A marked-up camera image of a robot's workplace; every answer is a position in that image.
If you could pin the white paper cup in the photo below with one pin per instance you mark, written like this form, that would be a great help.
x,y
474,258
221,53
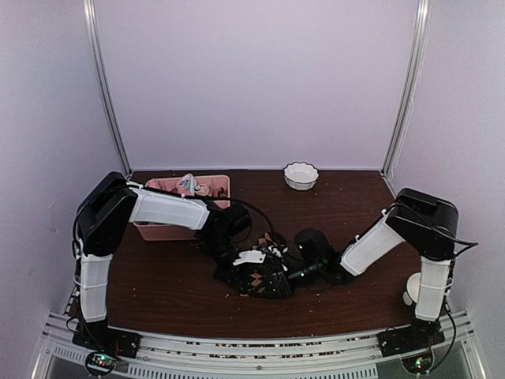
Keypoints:
x,y
411,290

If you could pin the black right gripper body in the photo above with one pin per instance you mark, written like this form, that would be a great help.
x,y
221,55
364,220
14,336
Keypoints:
x,y
315,272

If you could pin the aluminium front rail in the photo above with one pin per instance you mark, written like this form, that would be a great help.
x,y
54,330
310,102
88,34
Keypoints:
x,y
351,355

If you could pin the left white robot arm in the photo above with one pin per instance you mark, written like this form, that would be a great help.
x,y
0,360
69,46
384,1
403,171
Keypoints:
x,y
98,230

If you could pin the pink divided storage box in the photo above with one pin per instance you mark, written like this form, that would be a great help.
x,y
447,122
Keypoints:
x,y
169,218

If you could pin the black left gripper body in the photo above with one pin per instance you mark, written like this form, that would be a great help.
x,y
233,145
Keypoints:
x,y
220,272

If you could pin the white scalloped ceramic bowl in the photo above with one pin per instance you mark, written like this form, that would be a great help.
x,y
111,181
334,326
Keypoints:
x,y
300,176

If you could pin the right aluminium corner post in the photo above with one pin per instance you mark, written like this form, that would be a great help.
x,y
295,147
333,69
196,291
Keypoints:
x,y
413,72

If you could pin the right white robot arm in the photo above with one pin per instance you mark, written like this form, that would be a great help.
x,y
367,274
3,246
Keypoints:
x,y
424,224

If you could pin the white folded sock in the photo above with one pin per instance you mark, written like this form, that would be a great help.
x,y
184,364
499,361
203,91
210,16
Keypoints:
x,y
203,189

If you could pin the brown argyle patterned sock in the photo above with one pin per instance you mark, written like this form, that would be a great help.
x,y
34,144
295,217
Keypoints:
x,y
261,244

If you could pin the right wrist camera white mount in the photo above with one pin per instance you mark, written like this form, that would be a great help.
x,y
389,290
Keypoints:
x,y
276,251

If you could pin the aluminium corner post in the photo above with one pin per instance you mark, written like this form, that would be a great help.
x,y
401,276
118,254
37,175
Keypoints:
x,y
413,72
104,88

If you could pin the left aluminium corner post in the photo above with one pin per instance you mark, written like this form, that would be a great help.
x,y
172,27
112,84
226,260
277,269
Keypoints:
x,y
104,88

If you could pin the pink white rolled sock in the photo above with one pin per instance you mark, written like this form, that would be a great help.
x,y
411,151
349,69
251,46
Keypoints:
x,y
187,184

